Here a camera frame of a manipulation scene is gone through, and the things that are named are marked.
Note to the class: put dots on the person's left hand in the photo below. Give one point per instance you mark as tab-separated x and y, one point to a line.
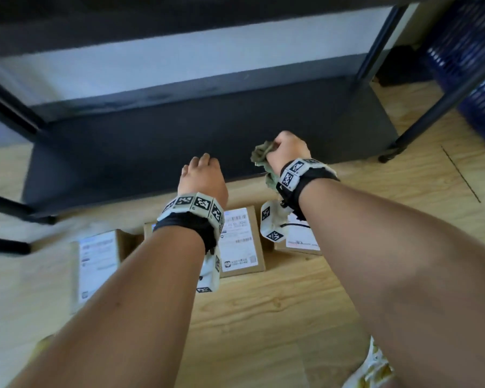
204	177

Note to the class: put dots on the person's right hand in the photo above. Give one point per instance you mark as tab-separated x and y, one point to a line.
289	151

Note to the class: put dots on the green and pink cleaning cloth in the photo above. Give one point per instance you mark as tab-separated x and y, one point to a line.
262	151

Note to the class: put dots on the dark metal shelf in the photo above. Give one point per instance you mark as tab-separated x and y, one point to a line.
226	125

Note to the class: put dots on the person's left forearm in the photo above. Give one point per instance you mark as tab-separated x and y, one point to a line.
117	319

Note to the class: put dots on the person's right forearm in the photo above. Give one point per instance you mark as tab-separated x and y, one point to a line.
408	278

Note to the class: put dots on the black marker wristband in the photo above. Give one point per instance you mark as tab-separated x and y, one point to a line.
311	177
186	224

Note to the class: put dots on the white marker cube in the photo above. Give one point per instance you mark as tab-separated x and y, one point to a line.
273	222

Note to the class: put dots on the blue plastic crate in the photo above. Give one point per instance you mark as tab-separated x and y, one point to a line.
481	96

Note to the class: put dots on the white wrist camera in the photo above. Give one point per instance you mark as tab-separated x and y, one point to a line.
208	274

